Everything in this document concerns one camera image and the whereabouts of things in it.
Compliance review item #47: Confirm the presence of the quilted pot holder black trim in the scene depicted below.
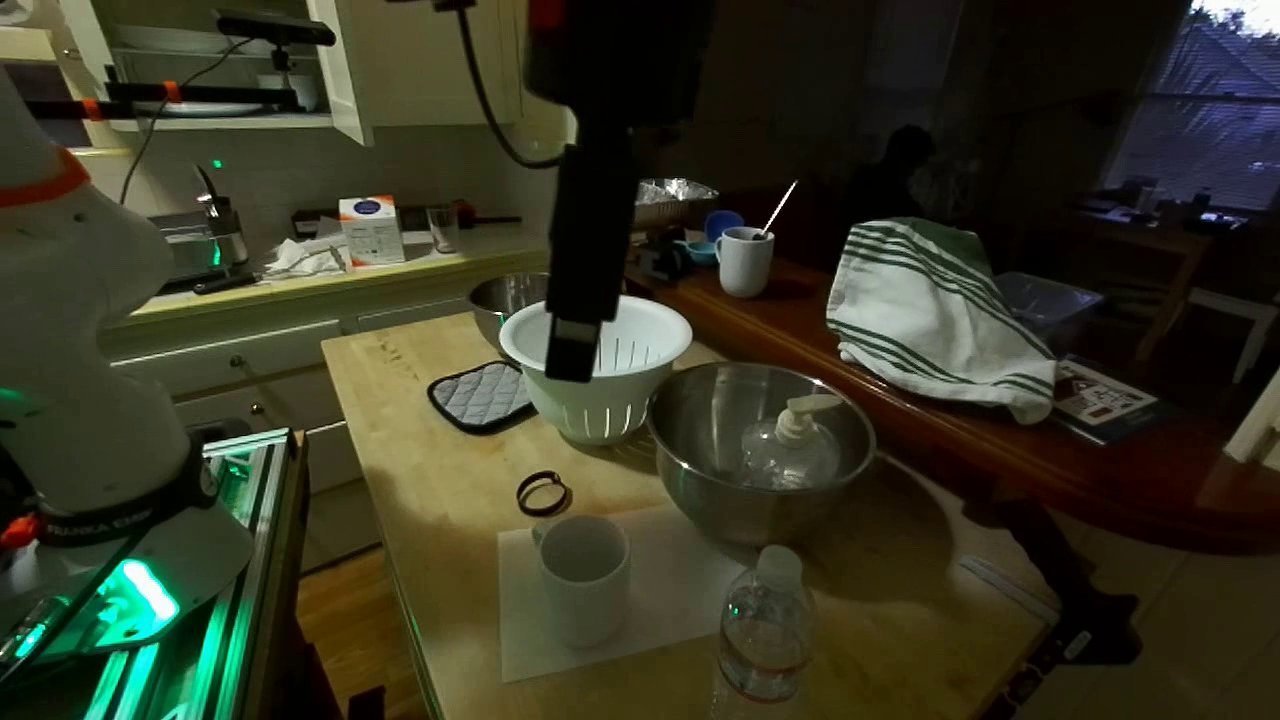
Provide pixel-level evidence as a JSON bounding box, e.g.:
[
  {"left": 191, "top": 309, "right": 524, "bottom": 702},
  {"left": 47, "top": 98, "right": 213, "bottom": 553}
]
[{"left": 423, "top": 356, "right": 542, "bottom": 439}]

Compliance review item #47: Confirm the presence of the clear pump soap bottle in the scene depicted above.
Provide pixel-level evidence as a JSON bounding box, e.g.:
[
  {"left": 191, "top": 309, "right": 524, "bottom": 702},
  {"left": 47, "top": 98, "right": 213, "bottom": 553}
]
[{"left": 735, "top": 393, "right": 854, "bottom": 496}]

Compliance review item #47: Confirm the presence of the white mug with handle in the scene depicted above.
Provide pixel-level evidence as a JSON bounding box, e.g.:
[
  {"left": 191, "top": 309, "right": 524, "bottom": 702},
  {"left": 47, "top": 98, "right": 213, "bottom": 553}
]
[{"left": 712, "top": 224, "right": 782, "bottom": 299}]

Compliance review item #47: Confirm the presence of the green lit robot base mount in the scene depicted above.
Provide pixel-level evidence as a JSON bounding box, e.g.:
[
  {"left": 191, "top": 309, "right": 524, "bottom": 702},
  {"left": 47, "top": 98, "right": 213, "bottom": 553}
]
[{"left": 0, "top": 425, "right": 313, "bottom": 720}]

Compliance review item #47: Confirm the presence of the white paper sheet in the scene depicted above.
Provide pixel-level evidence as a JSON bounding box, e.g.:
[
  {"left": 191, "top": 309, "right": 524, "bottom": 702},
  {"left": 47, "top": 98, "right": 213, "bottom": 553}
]
[{"left": 492, "top": 499, "right": 756, "bottom": 690}]

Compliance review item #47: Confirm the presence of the black rubber ring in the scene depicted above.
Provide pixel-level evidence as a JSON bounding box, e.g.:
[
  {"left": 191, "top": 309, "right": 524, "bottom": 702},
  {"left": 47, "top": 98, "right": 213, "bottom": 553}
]
[{"left": 512, "top": 469, "right": 575, "bottom": 521}]

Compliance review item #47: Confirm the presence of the printed magazine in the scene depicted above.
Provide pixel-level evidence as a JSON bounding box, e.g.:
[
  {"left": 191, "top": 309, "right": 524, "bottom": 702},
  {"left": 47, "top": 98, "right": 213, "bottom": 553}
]
[{"left": 1051, "top": 356, "right": 1163, "bottom": 452}]

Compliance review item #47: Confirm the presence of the dark wooden bar counter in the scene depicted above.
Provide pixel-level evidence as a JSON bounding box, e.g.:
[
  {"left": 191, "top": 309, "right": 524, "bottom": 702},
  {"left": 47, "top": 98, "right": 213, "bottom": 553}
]
[{"left": 655, "top": 252, "right": 1280, "bottom": 555}]

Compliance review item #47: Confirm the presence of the white stir stick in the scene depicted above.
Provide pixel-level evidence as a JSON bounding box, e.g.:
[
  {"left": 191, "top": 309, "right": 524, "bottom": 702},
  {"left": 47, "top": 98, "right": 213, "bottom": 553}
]
[{"left": 756, "top": 176, "right": 806, "bottom": 241}]

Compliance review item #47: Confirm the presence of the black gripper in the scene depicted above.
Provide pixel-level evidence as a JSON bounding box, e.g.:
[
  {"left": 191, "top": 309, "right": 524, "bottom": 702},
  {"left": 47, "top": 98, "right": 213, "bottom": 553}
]
[{"left": 542, "top": 126, "right": 642, "bottom": 390}]

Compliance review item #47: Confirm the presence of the white blue carton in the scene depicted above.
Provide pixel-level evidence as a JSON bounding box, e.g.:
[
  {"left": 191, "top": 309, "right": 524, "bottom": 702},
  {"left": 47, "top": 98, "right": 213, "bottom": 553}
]
[{"left": 333, "top": 192, "right": 409, "bottom": 274}]

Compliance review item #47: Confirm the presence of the clear plastic water bottle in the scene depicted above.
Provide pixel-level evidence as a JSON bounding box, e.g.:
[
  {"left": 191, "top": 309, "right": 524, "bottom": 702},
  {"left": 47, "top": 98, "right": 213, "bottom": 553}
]
[{"left": 710, "top": 540, "right": 817, "bottom": 720}]

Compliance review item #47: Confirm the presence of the white wall cabinet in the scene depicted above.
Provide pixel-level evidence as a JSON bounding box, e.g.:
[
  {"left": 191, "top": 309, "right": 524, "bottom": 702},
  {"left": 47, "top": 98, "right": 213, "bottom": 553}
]
[{"left": 51, "top": 0, "right": 377, "bottom": 152}]

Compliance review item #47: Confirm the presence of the small white cup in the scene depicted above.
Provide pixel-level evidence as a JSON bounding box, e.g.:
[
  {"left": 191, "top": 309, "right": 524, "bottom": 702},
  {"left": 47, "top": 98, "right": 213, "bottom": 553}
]
[{"left": 532, "top": 513, "right": 637, "bottom": 655}]

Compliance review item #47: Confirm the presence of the black counter bracket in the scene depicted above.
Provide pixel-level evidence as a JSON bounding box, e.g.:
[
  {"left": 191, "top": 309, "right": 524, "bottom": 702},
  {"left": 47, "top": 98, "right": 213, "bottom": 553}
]
[{"left": 957, "top": 478, "right": 1153, "bottom": 674}]

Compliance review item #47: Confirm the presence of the green striped white towel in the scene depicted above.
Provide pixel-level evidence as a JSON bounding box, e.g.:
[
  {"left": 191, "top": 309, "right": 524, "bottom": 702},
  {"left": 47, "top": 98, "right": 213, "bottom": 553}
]
[{"left": 819, "top": 212, "right": 1063, "bottom": 428}]

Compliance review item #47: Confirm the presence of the white plastic colander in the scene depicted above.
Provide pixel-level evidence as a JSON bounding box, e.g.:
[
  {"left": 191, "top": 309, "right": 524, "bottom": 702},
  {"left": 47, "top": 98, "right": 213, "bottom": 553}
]
[{"left": 497, "top": 293, "right": 700, "bottom": 448}]

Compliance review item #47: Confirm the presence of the window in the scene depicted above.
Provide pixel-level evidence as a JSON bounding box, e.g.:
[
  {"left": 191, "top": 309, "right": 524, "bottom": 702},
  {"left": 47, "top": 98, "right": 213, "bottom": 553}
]
[{"left": 1098, "top": 0, "right": 1280, "bottom": 217}]

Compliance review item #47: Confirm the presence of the dark side table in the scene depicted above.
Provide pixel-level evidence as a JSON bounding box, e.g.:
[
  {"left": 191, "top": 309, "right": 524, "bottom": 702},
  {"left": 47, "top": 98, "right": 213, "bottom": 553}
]
[{"left": 1063, "top": 195, "right": 1280, "bottom": 393}]

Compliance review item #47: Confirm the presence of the silver bowl holding pump bottle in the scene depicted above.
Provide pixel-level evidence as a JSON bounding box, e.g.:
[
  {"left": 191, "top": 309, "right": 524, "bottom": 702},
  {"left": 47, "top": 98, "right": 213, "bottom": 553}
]
[{"left": 648, "top": 361, "right": 879, "bottom": 553}]

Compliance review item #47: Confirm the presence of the black camera bar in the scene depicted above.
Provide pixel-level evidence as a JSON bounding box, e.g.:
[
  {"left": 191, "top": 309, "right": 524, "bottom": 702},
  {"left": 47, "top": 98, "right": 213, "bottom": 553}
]
[{"left": 218, "top": 9, "right": 340, "bottom": 53}]

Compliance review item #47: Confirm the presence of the deep blue round object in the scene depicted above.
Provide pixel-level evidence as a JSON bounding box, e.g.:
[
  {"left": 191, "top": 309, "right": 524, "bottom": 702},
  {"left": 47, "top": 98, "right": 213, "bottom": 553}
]
[{"left": 700, "top": 203, "right": 752, "bottom": 244}]

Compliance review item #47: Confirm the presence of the white cabinet with drawers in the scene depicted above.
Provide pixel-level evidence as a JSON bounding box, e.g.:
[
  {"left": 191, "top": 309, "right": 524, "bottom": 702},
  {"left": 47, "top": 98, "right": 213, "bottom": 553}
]
[{"left": 95, "top": 224, "right": 566, "bottom": 575}]

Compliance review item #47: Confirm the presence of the teal small bowl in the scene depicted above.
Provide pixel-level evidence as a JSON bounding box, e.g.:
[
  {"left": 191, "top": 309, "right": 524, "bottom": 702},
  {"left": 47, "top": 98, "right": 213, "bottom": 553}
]
[{"left": 664, "top": 234, "right": 722, "bottom": 275}]

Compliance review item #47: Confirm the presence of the aluminium foil tray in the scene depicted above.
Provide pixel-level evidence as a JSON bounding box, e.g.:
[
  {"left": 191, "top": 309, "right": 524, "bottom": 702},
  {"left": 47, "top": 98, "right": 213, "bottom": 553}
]
[{"left": 634, "top": 173, "right": 726, "bottom": 234}]

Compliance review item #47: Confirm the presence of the black rod with orange clips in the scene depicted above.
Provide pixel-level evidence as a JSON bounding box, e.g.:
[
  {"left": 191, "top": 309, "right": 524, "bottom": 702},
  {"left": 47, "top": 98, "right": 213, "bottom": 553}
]
[{"left": 95, "top": 72, "right": 316, "bottom": 119}]

